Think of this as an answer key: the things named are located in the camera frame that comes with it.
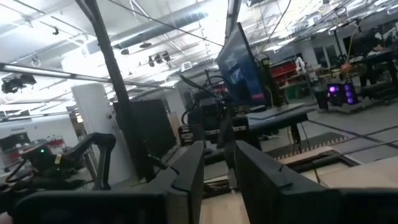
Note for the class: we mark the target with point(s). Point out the red shelving unit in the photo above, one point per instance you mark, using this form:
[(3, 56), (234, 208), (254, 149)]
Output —
[(283, 70)]

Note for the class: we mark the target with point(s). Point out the black frame post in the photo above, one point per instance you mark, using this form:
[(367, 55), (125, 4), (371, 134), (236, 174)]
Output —
[(115, 77)]

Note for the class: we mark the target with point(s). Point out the white LED light bar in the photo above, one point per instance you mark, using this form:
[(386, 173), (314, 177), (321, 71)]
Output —
[(31, 70)]

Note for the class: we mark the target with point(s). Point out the grey desk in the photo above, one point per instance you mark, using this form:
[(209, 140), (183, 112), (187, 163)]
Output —
[(273, 116)]

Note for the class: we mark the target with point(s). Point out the black upright panel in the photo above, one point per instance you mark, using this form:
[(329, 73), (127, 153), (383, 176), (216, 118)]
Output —
[(149, 124)]

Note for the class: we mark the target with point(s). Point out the silver ceiling duct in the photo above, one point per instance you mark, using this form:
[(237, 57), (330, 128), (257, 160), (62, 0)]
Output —
[(161, 26)]

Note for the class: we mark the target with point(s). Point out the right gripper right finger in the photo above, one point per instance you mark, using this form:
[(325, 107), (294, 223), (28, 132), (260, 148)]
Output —
[(280, 202)]

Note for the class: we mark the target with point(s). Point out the black background robot arm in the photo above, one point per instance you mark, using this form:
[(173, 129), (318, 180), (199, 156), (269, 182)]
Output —
[(208, 115)]

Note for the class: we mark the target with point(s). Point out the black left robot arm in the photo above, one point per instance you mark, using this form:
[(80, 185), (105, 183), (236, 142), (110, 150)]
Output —
[(99, 141)]

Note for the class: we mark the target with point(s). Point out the white building pillar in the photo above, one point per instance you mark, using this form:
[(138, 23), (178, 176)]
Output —
[(93, 109)]

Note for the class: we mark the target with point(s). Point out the computer tower purple lights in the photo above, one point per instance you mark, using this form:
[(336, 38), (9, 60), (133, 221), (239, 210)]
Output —
[(342, 93)]

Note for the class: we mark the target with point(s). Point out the large dark monitor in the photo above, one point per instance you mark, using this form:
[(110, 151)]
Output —
[(239, 68)]

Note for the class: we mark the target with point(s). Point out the black overhead rig camera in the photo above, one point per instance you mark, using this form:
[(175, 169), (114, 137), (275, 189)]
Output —
[(15, 84)]

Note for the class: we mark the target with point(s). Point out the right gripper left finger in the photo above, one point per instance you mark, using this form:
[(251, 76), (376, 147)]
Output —
[(174, 205)]

